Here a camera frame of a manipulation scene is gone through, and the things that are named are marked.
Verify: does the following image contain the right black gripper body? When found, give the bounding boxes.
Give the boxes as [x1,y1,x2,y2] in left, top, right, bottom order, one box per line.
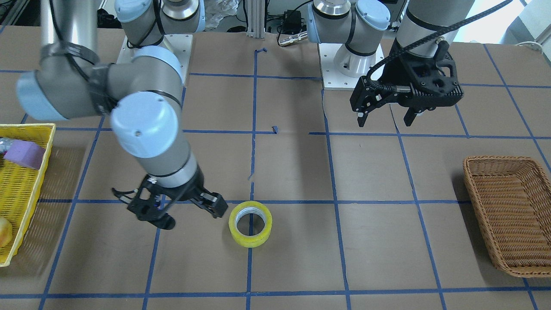
[144,167,205,204]

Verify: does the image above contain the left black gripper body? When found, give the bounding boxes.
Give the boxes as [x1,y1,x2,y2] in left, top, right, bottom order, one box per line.
[387,41,460,103]

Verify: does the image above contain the yellow tape roll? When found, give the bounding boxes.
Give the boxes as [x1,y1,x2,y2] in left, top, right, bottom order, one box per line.
[228,201,273,248]

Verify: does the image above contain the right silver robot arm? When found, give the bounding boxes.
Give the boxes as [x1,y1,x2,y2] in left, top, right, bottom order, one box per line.
[16,0,228,230]

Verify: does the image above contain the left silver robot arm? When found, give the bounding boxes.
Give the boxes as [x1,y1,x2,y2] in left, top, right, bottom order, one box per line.
[306,0,474,127]

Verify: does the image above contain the yellow plastic basket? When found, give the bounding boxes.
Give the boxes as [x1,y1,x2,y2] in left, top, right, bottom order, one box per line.
[0,123,56,267]

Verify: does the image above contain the brown wicker basket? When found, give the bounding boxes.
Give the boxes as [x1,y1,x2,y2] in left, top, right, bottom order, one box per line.
[463,155,551,277]

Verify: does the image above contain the purple foam block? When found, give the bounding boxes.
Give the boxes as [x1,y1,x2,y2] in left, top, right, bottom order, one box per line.
[4,139,46,170]

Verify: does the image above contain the toy croissant bread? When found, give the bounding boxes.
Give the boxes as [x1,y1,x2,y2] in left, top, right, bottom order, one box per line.
[0,217,12,248]

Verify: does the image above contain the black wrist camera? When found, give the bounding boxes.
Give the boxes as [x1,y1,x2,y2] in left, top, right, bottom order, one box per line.
[398,83,464,111]

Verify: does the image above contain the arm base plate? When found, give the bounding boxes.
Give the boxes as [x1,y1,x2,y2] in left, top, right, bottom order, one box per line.
[116,34,194,86]
[318,43,384,90]

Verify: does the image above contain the aluminium frame post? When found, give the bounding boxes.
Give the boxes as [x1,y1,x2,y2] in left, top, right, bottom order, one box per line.
[244,0,267,40]

